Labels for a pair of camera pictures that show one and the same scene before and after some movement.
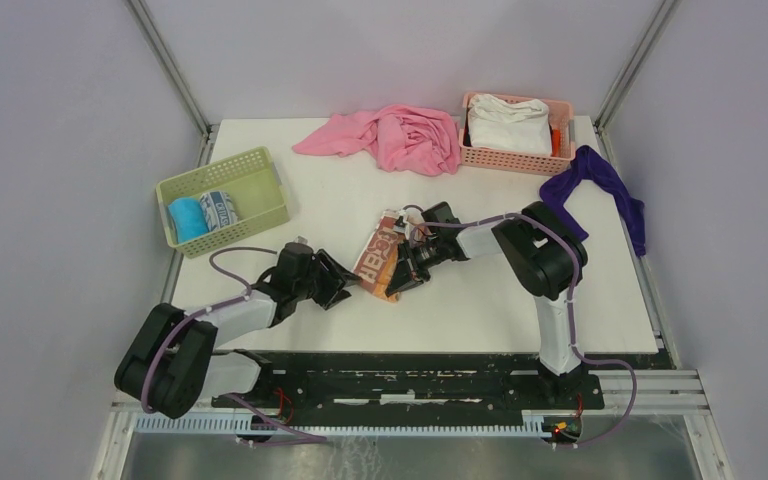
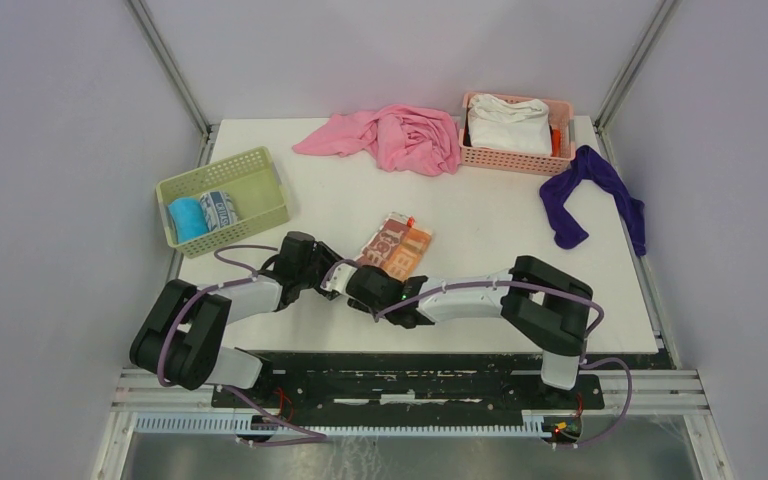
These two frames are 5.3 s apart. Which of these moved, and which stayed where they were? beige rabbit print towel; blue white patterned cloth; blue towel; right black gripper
Moved: right black gripper
Stayed: blue white patterned cloth; blue towel; beige rabbit print towel
